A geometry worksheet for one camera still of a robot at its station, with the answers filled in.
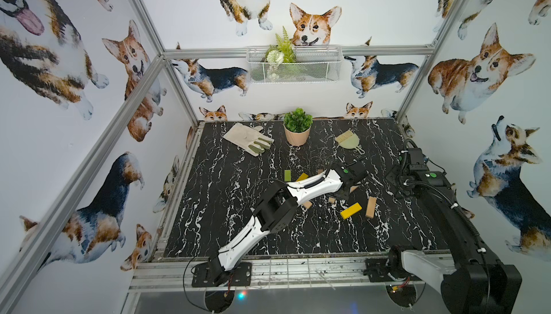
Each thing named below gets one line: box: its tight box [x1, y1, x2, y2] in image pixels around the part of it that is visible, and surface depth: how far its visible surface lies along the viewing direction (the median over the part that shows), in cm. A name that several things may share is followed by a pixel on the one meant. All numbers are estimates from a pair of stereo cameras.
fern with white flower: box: [264, 25, 297, 80], surface depth 84 cm
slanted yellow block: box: [340, 202, 363, 220], surface depth 90 cm
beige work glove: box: [222, 122, 275, 157], surface depth 116 cm
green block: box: [284, 169, 293, 182], surface depth 100 cm
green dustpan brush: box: [335, 129, 366, 155], surface depth 115 cm
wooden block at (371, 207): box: [365, 196, 378, 219], surface depth 90 cm
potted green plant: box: [282, 107, 314, 147], surface depth 105 cm
